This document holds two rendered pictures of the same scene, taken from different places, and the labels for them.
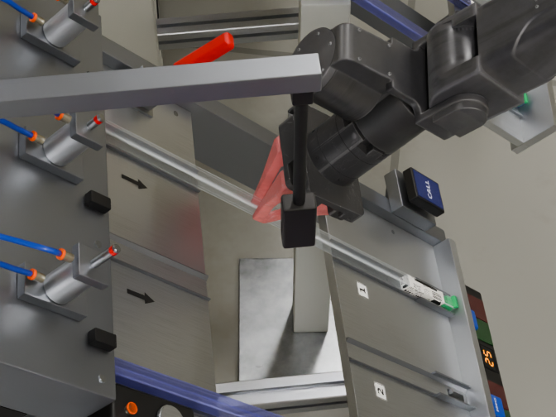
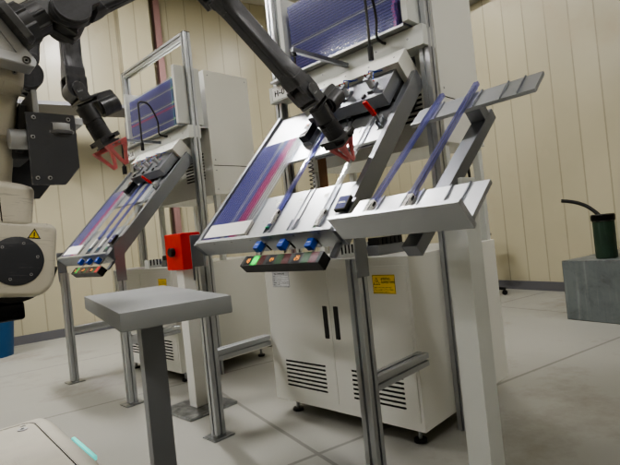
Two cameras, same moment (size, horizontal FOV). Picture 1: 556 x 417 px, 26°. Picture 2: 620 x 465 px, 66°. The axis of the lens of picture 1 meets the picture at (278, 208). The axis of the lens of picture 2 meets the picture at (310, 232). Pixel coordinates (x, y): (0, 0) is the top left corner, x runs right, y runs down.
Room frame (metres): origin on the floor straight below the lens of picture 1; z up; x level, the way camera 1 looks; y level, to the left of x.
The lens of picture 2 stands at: (1.70, -1.05, 0.72)
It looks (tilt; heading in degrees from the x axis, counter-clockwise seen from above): 0 degrees down; 141
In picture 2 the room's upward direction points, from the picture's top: 6 degrees counter-clockwise
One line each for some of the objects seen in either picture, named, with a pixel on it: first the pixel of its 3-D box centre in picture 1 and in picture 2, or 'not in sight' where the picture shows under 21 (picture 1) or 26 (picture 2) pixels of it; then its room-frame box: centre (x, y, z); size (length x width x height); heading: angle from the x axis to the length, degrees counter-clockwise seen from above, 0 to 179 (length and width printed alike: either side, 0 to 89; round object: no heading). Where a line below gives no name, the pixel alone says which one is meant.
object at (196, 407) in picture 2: not in sight; (190, 320); (-0.33, -0.13, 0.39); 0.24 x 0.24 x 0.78; 6
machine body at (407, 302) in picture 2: not in sight; (386, 326); (0.33, 0.41, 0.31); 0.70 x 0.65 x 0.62; 6
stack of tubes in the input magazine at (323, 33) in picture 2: not in sight; (347, 19); (0.41, 0.30, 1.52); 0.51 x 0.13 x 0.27; 6
